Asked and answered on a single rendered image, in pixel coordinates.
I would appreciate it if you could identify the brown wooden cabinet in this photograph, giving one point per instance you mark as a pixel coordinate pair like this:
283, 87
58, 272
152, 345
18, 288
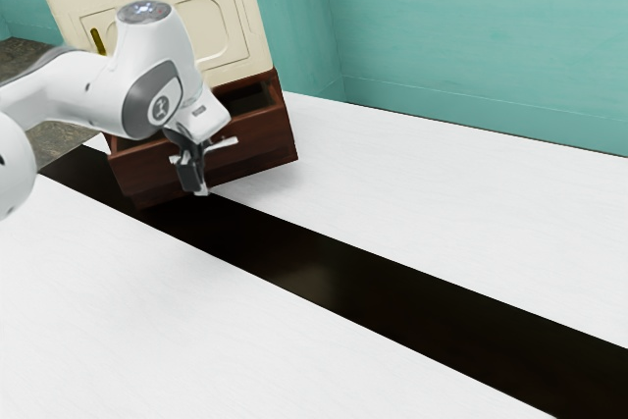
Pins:
225, 186

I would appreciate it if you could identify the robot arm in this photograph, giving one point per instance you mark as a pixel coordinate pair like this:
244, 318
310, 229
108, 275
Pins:
73, 90

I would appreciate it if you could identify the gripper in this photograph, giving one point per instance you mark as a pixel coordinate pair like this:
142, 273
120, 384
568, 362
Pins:
180, 140

